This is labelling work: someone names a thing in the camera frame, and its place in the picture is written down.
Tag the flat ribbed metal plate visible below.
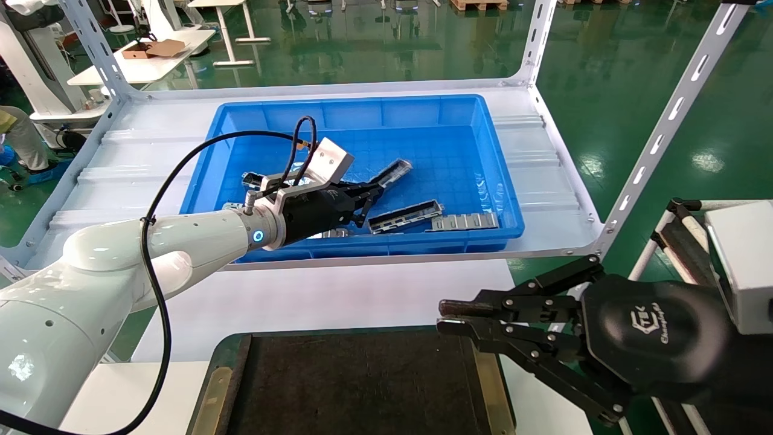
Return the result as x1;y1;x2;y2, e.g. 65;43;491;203
431;213;500;233

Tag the brown cardboard box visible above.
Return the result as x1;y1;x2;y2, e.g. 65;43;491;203
122;39;187;60

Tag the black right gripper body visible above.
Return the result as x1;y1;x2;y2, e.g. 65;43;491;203
580;275;773;435

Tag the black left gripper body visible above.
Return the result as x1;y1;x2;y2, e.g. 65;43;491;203
280;183;359;246

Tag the metal channel part black inside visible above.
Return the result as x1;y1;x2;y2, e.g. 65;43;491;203
367;200;445;236
368;158;414;190
242;172;286;190

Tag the black container with brass edges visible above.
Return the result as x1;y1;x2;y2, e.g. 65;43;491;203
190;326;518;435

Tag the white table with box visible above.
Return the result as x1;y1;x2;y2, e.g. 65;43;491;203
66;28;218;88

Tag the white machine stand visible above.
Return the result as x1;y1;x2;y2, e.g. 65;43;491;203
0;0;113;132

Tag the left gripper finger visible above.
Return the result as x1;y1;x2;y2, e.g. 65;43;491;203
340;181;388;201
351;192;380;229

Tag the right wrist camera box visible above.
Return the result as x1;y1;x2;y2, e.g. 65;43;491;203
705;201;773;337

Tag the white slotted metal rack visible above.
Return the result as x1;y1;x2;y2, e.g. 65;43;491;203
0;0;760;357

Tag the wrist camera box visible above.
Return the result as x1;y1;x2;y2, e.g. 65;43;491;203
260;137;356;209
705;201;773;337

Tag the blue plastic bin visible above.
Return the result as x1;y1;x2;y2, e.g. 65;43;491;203
180;95;525;264

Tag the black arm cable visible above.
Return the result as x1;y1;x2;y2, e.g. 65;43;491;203
0;115;318;435

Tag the wooden pallet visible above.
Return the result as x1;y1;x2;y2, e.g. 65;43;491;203
450;0;509;12

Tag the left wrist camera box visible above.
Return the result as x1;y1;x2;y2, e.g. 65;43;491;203
260;137;356;209

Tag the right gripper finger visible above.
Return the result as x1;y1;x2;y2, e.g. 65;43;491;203
437;254;605;324
436;320;632;427

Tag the person in beige trousers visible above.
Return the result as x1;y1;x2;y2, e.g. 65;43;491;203
0;104;72;183

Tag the white pedestal table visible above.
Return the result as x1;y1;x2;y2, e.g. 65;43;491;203
187;0;272;68

